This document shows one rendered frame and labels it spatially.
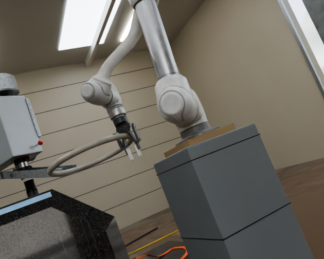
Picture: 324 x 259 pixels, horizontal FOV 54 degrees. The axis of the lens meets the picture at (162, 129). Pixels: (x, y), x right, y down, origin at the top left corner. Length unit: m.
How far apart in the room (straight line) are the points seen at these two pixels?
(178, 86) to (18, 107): 1.29
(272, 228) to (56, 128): 6.36
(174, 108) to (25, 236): 0.91
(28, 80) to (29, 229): 6.32
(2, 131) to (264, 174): 1.58
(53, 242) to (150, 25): 1.10
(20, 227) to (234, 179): 1.00
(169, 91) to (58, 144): 6.13
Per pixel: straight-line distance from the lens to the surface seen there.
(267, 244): 1.50
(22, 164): 2.28
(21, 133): 2.27
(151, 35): 1.49
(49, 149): 7.31
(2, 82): 2.35
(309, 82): 6.01
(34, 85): 7.76
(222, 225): 1.37
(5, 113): 2.28
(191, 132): 1.54
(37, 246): 1.68
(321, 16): 0.75
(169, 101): 1.33
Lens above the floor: 0.72
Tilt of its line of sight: 8 degrees up
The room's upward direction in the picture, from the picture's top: 22 degrees counter-clockwise
